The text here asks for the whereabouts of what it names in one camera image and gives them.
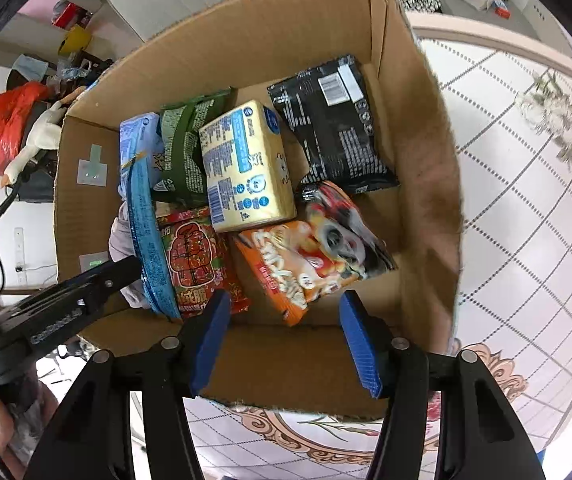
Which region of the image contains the red snack packet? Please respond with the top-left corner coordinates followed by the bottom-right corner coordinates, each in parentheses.
top-left (156, 205), bottom-right (251, 318)

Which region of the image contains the black snack packet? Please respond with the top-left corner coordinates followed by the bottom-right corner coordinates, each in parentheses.
top-left (267, 54), bottom-right (401, 195)

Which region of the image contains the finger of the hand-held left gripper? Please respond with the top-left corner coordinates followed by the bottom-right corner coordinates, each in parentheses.
top-left (73, 255), bottom-right (143, 306)

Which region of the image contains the yellow tissue packet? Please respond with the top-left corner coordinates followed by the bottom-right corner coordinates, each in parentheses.
top-left (198, 100), bottom-right (297, 233)

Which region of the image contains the orange plastic bag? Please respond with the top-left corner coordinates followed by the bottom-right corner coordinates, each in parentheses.
top-left (0, 81), bottom-right (52, 176)

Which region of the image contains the orange snack packet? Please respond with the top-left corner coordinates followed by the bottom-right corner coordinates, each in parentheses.
top-left (233, 181), bottom-right (399, 327)

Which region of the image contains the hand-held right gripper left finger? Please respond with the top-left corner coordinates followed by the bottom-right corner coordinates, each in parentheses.
top-left (23, 289), bottom-right (231, 480)

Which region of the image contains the black stroller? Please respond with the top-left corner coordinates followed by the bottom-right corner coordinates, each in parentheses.
top-left (0, 55), bottom-right (117, 218)

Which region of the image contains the white goose plush toy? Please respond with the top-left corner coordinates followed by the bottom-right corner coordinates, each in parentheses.
top-left (0, 87), bottom-right (89, 190)

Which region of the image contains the light blue cloth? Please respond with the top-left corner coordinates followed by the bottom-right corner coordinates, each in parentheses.
top-left (12, 55), bottom-right (49, 81)

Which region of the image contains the long blue packet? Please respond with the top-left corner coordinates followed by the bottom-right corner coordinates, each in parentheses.
top-left (118, 152), bottom-right (183, 321)

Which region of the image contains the green snack packet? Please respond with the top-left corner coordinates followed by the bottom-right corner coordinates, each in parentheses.
top-left (153, 87), bottom-right (237, 208)

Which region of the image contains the yellow bucket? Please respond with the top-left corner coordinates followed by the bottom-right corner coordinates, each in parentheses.
top-left (58, 25), bottom-right (92, 56)

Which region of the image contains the light blue tissue packet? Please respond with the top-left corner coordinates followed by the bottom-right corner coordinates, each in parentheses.
top-left (118, 112), bottom-right (167, 201)

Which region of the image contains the cardboard box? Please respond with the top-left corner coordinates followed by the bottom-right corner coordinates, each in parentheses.
top-left (53, 0), bottom-right (464, 421)

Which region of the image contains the grey-purple cloth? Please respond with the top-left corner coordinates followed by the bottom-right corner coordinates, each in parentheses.
top-left (108, 202), bottom-right (159, 311)

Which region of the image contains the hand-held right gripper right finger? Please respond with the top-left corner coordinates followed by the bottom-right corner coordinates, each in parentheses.
top-left (338, 291), bottom-right (546, 480)

